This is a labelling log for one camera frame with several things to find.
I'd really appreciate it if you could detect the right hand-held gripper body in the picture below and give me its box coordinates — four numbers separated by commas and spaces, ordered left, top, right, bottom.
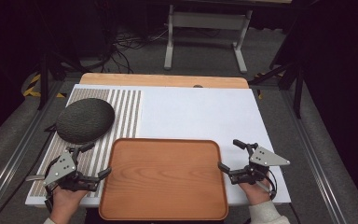
228, 145, 291, 188

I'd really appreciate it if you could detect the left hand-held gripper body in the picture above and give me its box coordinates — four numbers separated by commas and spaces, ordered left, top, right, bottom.
25, 147, 101, 192

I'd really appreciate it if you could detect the dark textured oval object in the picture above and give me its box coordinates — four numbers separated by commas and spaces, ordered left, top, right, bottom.
55, 97, 117, 146

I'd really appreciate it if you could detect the brown wooden tray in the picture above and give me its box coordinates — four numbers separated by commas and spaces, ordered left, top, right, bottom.
98, 137, 229, 222

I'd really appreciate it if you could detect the person's left hand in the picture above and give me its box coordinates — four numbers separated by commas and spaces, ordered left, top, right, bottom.
49, 186, 90, 224

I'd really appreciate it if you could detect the person's right hand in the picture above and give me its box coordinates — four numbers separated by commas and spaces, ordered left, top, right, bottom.
238, 180, 273, 206

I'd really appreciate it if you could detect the striped woven placemat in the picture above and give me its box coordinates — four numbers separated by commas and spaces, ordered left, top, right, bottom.
29, 88, 143, 199

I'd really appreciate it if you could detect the white board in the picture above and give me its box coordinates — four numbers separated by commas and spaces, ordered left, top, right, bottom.
24, 83, 292, 208

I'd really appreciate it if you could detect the black tripod stand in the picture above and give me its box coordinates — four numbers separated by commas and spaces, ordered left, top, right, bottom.
247, 60, 306, 119
36, 50, 87, 111

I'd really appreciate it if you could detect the yellow black hazard tape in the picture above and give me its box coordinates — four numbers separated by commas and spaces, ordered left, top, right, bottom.
22, 72, 67, 99

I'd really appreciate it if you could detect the black curtain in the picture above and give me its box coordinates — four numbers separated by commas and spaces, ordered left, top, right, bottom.
0, 0, 106, 150
268, 0, 358, 223

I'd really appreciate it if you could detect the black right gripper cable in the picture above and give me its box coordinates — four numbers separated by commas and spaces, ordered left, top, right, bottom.
260, 168, 279, 201

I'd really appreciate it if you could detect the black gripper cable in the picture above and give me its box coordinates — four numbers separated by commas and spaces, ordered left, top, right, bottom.
44, 186, 56, 215
260, 168, 279, 201

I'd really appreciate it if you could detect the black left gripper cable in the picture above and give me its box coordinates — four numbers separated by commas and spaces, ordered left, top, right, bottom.
44, 186, 56, 215

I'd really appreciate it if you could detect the aluminium floor rail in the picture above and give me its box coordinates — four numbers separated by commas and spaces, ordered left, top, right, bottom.
280, 89, 347, 224
0, 79, 65, 224

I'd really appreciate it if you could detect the bundle of black floor cables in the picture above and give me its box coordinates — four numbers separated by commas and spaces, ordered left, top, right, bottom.
101, 26, 171, 75

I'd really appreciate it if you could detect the grey metal table frame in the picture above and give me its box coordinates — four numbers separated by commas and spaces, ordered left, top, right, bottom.
163, 3, 254, 75

